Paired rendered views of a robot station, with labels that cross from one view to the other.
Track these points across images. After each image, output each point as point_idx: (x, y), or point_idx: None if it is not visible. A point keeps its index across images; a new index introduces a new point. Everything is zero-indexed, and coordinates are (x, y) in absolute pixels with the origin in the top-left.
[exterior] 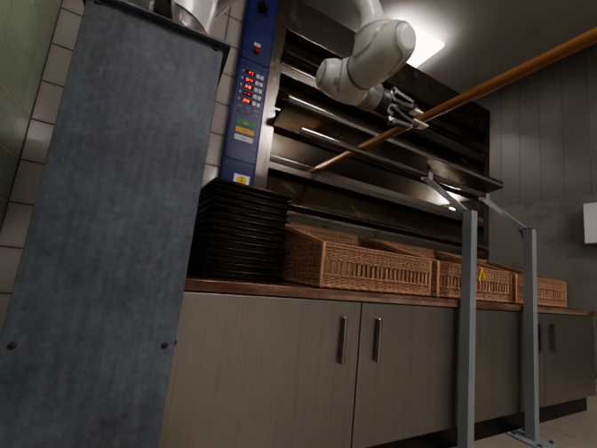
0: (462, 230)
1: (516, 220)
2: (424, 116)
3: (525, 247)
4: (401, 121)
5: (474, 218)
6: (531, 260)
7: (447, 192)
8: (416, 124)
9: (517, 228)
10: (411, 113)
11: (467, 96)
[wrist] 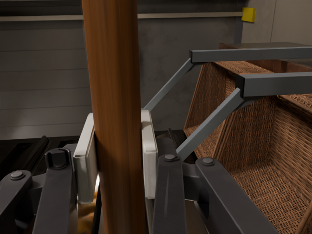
0: (281, 94)
1: (178, 71)
2: (124, 107)
3: (216, 58)
4: (243, 227)
5: (255, 75)
6: (233, 51)
7: (191, 135)
8: (169, 149)
9: (189, 70)
10: (92, 183)
11: None
